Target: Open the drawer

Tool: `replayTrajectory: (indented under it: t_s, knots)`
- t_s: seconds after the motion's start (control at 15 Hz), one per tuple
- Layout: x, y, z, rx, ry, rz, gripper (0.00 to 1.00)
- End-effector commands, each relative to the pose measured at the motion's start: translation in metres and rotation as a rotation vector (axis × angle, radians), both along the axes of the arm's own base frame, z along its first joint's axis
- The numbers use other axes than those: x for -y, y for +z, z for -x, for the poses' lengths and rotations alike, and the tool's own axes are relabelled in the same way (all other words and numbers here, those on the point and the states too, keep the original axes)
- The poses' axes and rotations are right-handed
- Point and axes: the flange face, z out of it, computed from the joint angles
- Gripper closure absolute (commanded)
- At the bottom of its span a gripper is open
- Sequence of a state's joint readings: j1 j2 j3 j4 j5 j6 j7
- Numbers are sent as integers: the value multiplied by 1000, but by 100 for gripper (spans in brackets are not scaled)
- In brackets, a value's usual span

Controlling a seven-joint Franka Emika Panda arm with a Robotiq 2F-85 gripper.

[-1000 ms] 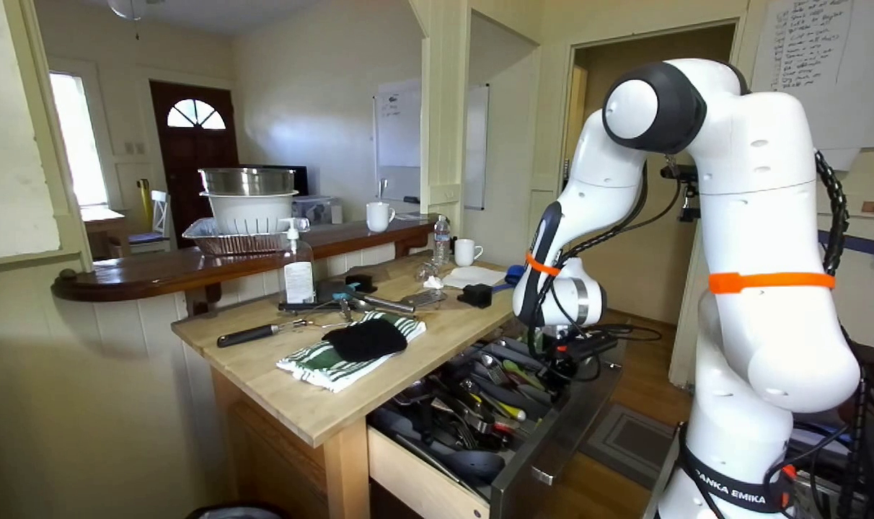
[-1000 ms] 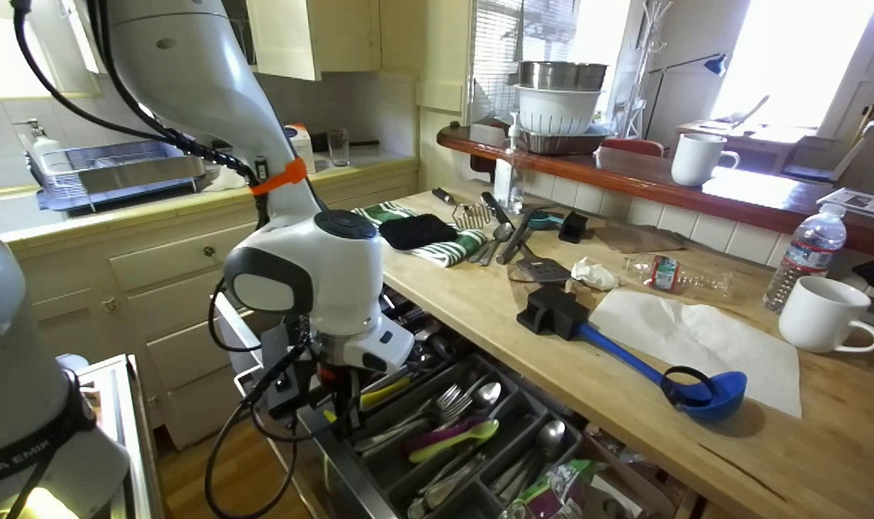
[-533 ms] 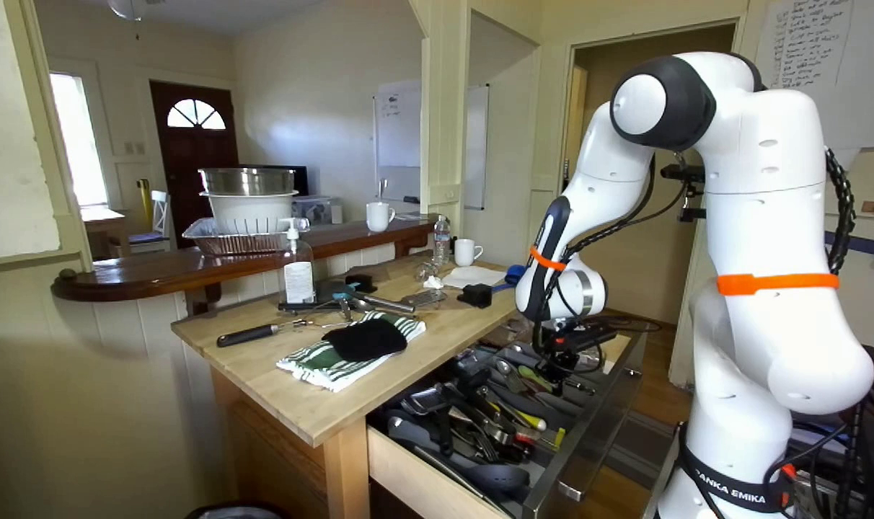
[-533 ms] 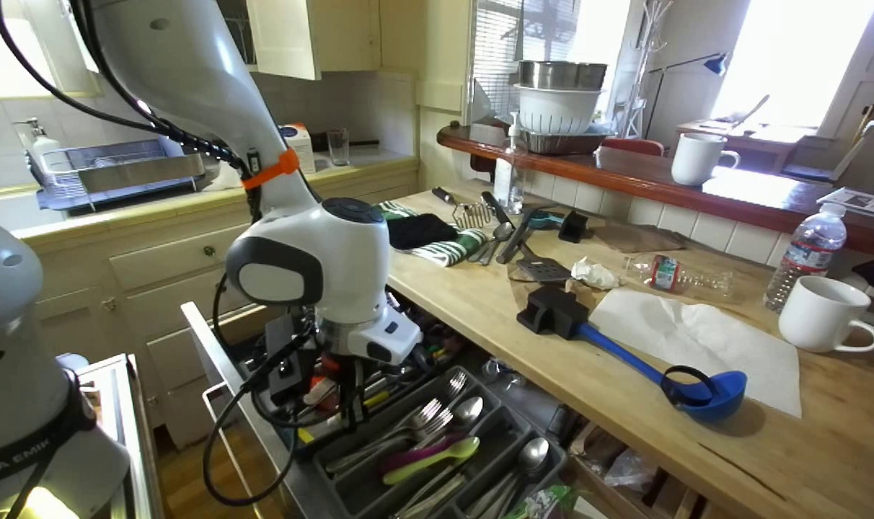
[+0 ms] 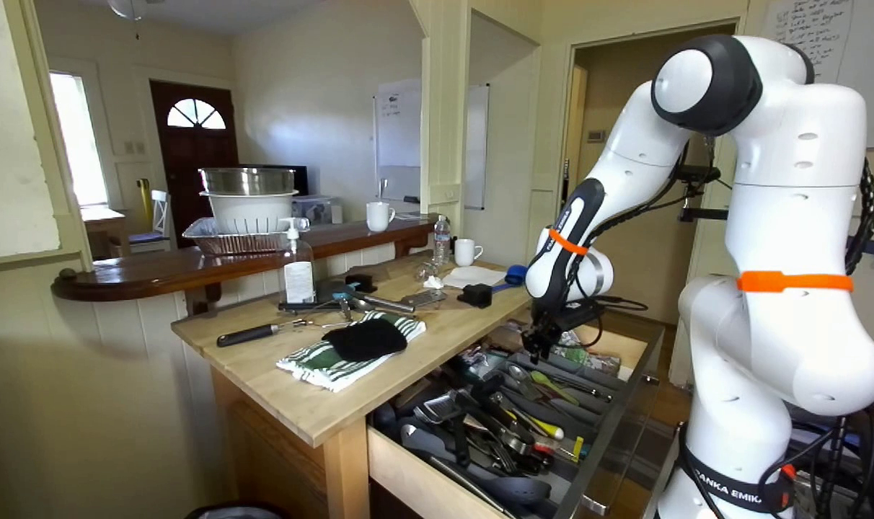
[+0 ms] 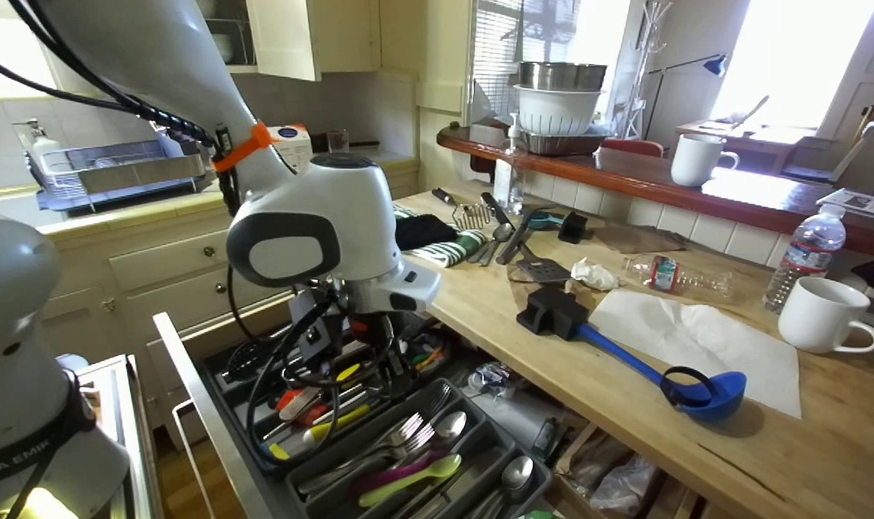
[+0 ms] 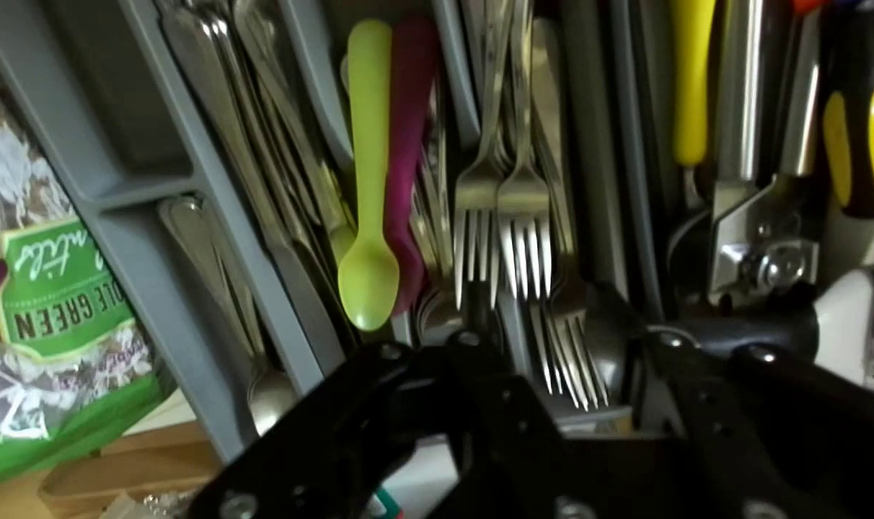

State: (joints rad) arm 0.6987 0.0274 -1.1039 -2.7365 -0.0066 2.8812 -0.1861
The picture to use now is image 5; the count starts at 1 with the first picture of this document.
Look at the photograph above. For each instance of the white wall board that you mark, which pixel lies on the white wall board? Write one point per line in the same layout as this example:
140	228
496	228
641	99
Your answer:
395	144

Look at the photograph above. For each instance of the black cloth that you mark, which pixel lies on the black cloth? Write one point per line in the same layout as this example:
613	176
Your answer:
365	339

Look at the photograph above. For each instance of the white plastic colander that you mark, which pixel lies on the white plastic colander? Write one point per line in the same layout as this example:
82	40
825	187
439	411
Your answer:
253	215

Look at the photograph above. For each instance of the green white striped towel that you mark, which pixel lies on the green white striped towel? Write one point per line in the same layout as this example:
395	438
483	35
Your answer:
310	370

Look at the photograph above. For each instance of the steel spoon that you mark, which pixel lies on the steel spoon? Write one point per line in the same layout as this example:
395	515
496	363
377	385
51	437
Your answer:
388	304

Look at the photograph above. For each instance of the clear serving tray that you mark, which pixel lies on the clear serving tray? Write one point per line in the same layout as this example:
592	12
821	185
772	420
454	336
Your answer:
199	231

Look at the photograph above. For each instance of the small black object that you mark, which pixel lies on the small black object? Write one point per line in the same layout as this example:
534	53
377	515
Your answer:
361	284

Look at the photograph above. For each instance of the empty clear plastic bottle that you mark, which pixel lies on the empty clear plastic bottle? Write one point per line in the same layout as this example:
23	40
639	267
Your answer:
430	290

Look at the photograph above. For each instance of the clear plastic bag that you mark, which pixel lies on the clear plastic bag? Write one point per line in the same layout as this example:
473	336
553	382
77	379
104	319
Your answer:
590	358

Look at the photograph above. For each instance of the capped clear water bottle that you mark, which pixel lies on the capped clear water bottle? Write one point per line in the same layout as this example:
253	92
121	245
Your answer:
443	249

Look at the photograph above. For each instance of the steel mixing bowl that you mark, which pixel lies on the steel mixing bowl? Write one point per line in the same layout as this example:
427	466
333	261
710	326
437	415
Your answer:
248	180

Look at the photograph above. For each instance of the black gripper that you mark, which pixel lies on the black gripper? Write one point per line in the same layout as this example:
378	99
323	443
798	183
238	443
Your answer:
550	324

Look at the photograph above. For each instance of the black plastic block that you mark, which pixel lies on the black plastic block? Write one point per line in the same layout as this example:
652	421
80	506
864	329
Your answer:
473	296

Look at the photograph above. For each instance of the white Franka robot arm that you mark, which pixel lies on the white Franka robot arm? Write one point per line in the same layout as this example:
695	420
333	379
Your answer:
792	192

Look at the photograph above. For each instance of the dark wood bar counter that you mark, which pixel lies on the dark wood bar counter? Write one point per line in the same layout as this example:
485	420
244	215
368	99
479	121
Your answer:
166	272

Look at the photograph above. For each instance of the dark wood front door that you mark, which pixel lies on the dark wood front door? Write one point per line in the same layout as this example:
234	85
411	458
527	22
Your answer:
195	174

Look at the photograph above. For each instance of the steel front cutlery drawer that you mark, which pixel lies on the steel front cutlery drawer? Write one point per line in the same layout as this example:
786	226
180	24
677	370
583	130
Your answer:
426	479

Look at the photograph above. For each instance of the white ceramic mug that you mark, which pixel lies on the white ceramic mug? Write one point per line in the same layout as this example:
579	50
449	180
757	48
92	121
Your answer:
465	251
378	216

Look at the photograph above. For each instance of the blue plastic ladle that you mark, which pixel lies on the blue plastic ladle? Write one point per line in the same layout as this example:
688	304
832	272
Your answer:
515	274

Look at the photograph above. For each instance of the bright window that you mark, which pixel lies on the bright window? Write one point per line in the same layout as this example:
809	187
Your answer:
80	133

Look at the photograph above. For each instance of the wooden butcher block table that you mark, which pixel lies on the wooden butcher block table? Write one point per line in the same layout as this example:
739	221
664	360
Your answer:
264	451

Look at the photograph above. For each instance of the white paper sheet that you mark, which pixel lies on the white paper sheet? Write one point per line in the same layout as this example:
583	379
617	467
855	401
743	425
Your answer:
473	274

